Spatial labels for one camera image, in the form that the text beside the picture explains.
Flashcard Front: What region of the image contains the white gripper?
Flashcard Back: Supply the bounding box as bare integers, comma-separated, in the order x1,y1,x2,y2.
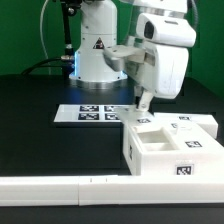
124,42,189,112

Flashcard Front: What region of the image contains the white cabinet door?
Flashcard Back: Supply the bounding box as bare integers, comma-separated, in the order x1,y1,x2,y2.
163,121,224,154
115,105,162,132

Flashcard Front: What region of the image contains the white cabinet body box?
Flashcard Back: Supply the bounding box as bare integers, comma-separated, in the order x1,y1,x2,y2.
123,122,224,177

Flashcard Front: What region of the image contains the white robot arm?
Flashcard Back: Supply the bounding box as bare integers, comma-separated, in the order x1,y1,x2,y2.
70,0,197,111

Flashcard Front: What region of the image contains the white cabinet top bar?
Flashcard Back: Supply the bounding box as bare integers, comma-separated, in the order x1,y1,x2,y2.
154,112,218,138

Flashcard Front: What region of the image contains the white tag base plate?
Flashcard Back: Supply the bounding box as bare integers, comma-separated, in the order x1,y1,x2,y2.
54,104,128,123

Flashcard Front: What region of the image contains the black cable bundle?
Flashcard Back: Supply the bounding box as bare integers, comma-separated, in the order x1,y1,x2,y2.
20,57,76,76

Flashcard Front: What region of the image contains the white front fence rail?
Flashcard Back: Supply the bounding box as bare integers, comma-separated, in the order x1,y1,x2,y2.
0,176,224,206

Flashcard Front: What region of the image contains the white hanging cable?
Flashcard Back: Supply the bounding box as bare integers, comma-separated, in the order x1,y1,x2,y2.
39,0,54,76

